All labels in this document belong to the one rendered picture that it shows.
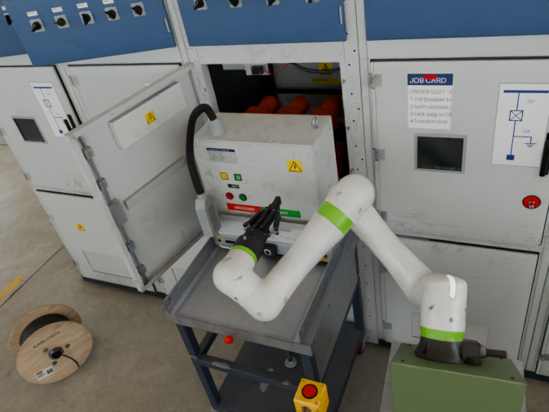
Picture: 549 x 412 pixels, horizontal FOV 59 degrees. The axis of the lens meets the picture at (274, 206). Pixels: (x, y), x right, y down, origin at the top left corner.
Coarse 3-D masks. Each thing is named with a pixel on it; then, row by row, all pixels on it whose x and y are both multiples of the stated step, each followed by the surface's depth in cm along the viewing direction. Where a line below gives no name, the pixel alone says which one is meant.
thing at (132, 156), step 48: (144, 96) 179; (192, 96) 203; (96, 144) 170; (144, 144) 188; (96, 192) 172; (144, 192) 191; (192, 192) 216; (144, 240) 199; (192, 240) 223; (144, 288) 201
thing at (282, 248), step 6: (216, 234) 210; (222, 234) 210; (216, 240) 212; (228, 240) 209; (234, 240) 208; (228, 246) 212; (276, 246) 200; (282, 246) 198; (288, 246) 197; (282, 252) 200; (330, 252) 190
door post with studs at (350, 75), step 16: (352, 0) 157; (352, 16) 160; (352, 32) 164; (352, 48) 167; (352, 64) 170; (352, 80) 174; (352, 96) 178; (352, 112) 182; (352, 128) 186; (352, 144) 191; (352, 160) 196; (368, 256) 224; (368, 272) 230; (368, 288) 237; (368, 304) 244; (368, 336) 260
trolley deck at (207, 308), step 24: (264, 264) 202; (312, 288) 186; (336, 288) 187; (192, 312) 187; (216, 312) 185; (240, 312) 183; (288, 312) 179; (240, 336) 178; (264, 336) 172; (288, 336) 170; (312, 336) 168
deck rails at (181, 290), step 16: (208, 240) 210; (208, 256) 211; (336, 256) 194; (192, 272) 201; (176, 288) 192; (192, 288) 197; (320, 288) 179; (176, 304) 191; (304, 320) 166; (304, 336) 168
